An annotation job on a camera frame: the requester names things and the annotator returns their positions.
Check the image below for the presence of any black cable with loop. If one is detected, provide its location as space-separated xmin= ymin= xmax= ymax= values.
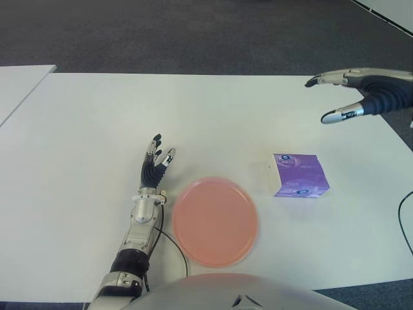
xmin=145 ymin=206 xmax=190 ymax=291

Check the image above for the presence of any white side table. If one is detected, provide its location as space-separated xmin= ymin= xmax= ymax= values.
xmin=0 ymin=65 xmax=57 ymax=129

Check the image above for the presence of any long thin black cable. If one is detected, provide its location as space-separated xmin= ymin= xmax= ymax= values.
xmin=398 ymin=190 xmax=413 ymax=254

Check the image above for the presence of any white panel with black edge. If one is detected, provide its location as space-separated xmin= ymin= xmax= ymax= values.
xmin=351 ymin=0 xmax=413 ymax=36

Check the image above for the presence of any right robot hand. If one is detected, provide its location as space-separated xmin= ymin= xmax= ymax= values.
xmin=305 ymin=67 xmax=413 ymax=125

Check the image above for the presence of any purple tissue paper pack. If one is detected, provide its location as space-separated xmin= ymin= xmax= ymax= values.
xmin=267 ymin=153 xmax=330 ymax=198

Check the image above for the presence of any pink round plate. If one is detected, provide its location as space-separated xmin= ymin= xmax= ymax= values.
xmin=171 ymin=176 xmax=259 ymax=268

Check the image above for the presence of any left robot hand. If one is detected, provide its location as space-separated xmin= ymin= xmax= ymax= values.
xmin=140 ymin=133 xmax=177 ymax=188

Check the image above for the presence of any silver robot torso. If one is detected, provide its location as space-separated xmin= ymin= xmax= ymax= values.
xmin=124 ymin=273 xmax=343 ymax=310

